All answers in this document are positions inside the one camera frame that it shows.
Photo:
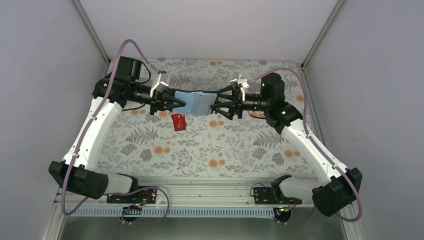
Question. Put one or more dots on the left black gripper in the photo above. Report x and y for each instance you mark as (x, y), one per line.
(154, 100)

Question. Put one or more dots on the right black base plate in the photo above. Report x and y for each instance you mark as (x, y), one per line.
(264, 196)

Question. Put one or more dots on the aluminium rail frame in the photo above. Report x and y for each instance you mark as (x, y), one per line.
(206, 191)

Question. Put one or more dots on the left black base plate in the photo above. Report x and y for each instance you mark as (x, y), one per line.
(146, 196)

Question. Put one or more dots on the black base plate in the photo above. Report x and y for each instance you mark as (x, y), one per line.
(146, 196)
(264, 196)

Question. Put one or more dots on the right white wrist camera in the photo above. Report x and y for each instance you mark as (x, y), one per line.
(237, 81)

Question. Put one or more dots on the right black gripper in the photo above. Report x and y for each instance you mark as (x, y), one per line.
(236, 101)

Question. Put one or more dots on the black leather card holder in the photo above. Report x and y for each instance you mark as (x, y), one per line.
(197, 102)

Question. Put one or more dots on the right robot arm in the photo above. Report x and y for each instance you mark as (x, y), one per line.
(335, 186)

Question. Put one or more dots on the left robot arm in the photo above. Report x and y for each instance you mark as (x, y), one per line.
(75, 173)

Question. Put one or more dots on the red VIP card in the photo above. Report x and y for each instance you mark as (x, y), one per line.
(179, 122)

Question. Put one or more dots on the floral patterned table mat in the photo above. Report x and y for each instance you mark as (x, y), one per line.
(141, 144)

